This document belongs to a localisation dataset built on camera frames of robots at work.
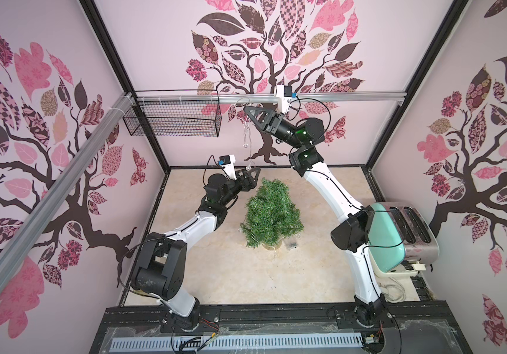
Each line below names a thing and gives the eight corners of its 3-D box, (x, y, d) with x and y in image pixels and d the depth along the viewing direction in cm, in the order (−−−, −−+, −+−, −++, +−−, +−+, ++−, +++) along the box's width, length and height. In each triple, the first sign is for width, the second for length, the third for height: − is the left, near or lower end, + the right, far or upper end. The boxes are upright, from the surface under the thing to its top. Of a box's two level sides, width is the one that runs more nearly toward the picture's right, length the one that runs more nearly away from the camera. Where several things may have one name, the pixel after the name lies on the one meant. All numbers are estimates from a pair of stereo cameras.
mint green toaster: (369, 278, 83) (392, 259, 69) (352, 227, 98) (368, 202, 84) (432, 278, 83) (468, 259, 69) (406, 227, 98) (431, 202, 83)
